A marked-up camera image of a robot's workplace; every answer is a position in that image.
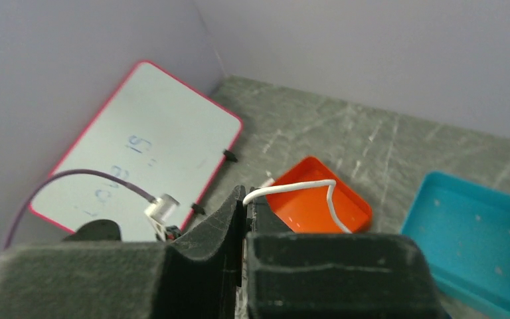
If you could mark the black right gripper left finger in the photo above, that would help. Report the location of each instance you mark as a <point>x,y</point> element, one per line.
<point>195,276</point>

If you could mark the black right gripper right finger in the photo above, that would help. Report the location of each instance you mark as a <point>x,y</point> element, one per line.
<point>367,275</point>

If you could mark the orange plastic bin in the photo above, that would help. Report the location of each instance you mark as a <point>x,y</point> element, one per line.
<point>306,211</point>

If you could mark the black whiteboard clip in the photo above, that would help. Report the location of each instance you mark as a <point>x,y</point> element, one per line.
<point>229,156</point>
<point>198,209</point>

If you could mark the pink-framed whiteboard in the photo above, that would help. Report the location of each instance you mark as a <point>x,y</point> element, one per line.
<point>155,132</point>

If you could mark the teal plastic bin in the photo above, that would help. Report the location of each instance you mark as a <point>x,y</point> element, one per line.
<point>463,229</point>

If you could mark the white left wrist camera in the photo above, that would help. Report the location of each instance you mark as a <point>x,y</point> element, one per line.
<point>158,213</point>

